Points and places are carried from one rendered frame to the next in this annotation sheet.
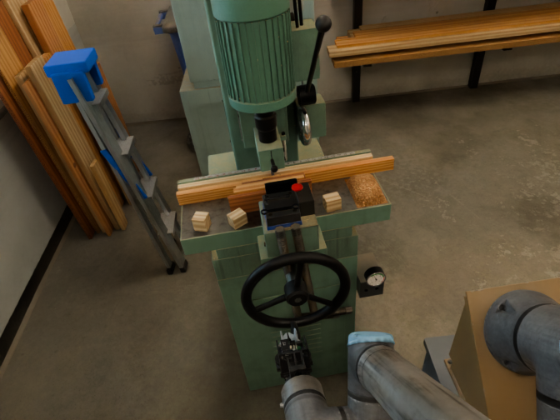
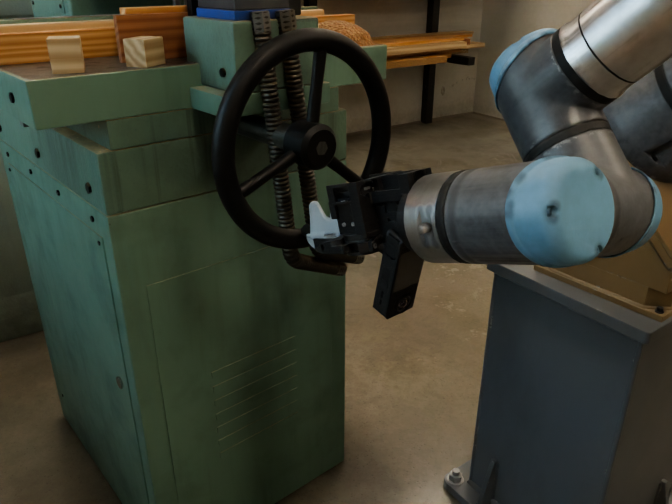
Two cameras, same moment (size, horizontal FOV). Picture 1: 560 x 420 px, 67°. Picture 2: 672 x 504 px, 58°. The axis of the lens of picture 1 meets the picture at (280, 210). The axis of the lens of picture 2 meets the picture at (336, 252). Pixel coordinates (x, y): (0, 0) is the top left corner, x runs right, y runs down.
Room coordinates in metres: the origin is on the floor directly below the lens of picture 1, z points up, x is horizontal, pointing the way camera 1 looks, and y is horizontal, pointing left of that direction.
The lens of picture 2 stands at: (0.03, 0.42, 1.02)
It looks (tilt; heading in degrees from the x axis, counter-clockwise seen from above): 25 degrees down; 324
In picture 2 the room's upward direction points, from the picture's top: straight up
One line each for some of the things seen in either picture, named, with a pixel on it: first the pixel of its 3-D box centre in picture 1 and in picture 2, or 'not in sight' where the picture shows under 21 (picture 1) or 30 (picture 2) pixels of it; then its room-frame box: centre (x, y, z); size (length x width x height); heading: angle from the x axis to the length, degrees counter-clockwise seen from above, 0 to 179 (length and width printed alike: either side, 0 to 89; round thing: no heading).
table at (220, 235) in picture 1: (284, 217); (223, 75); (0.92, -0.01, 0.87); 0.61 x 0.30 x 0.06; 94
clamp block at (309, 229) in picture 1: (288, 224); (251, 50); (0.84, -0.02, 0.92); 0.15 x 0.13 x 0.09; 94
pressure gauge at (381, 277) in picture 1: (374, 277); not in sight; (0.83, -0.27, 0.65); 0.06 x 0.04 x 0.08; 94
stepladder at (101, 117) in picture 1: (132, 176); not in sight; (1.67, 0.68, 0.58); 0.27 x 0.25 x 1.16; 91
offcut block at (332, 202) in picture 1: (332, 202); not in sight; (0.90, -0.15, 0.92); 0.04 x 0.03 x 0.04; 100
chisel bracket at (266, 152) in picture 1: (269, 149); not in sight; (1.05, 0.01, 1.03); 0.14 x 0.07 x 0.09; 4
